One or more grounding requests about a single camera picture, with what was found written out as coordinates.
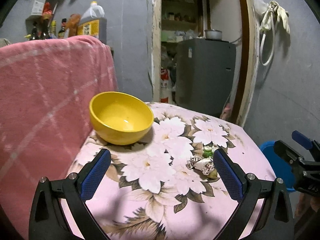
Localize blue plastic bucket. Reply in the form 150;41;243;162
259;141;296;193

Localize crumpled patterned wrapper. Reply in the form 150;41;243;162
186;155;217;179

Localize crumpled white green wrapper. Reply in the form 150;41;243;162
202;146;215;158

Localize pink floral cloth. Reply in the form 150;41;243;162
69;103;276;239

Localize yellow bowl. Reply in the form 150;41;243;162
89;92;154;145

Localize red checked towel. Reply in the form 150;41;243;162
1;36;117;238

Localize red white bag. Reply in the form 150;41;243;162
160;68;175;104

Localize grey refrigerator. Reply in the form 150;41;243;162
175;38;236;117

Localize metal pot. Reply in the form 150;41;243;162
204;29;222;41

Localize dark sauce bottle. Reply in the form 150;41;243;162
58;18;67;38

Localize large oil jug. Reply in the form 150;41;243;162
77;1;107;44

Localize white rubber gloves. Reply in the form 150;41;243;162
260;1;290;34

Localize white hose loop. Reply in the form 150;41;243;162
259;17;276;67

